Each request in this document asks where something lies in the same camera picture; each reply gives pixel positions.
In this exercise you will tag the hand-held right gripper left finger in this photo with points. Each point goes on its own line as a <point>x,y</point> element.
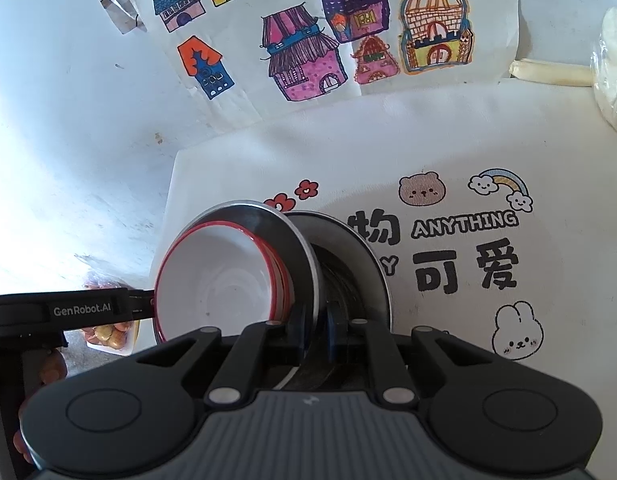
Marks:
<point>298,327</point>

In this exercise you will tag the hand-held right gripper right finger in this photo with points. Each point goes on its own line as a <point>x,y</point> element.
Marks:
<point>334,330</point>

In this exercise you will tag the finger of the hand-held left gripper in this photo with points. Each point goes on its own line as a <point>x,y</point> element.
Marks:
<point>141,305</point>

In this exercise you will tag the stainless steel bowl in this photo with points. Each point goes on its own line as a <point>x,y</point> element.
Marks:
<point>301,260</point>

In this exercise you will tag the stainless steel plate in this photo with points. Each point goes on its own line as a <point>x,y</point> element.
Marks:
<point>348,260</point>

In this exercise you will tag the white bowl with floral print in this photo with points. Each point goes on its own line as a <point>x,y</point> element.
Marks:
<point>218,280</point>

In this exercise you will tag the person's left hand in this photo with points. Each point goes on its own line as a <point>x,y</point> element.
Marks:
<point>53,367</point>

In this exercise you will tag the packet of orange snacks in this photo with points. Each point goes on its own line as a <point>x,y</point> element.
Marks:
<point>111,337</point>

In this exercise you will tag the printed cream tablecloth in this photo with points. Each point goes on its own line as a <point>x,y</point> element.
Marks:
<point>463,310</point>

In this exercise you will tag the colourful houses drawing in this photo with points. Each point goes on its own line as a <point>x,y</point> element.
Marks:
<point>308,60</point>

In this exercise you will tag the cream rolled stick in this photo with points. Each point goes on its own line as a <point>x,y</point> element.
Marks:
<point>548,72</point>

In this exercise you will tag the clear plastic bag of rice cakes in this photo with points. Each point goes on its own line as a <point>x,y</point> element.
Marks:
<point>613,75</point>

